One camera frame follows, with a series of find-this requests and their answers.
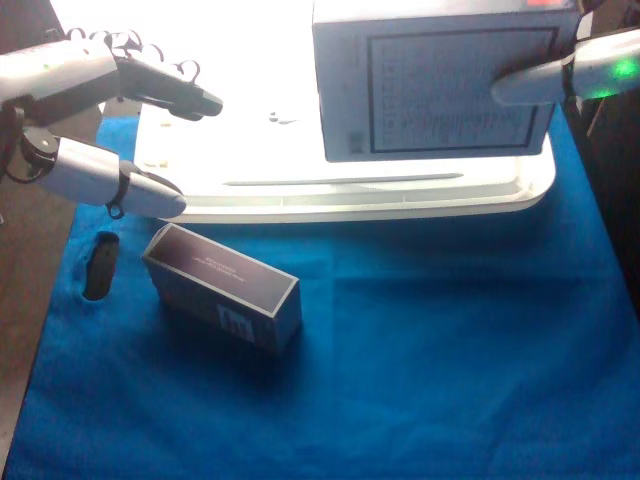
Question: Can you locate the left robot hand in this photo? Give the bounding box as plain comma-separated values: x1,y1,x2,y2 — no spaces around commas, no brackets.
0,27,225,221

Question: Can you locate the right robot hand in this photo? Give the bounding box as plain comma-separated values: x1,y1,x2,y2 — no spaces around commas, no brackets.
491,28,640,106

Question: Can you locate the blue and white long box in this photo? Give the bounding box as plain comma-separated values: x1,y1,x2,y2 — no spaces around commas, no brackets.
310,0,584,164

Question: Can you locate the purple and white small box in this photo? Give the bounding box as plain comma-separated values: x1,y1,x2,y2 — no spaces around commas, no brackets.
142,222,303,357

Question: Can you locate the white plastic tray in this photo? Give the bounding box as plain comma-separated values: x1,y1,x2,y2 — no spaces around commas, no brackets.
132,0,559,225

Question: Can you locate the small black oblong object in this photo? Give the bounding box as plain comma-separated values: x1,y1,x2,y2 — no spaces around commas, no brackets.
81,230,121,302

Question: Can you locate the blue table cloth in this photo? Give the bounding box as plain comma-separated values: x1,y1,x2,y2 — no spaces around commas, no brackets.
0,102,640,480

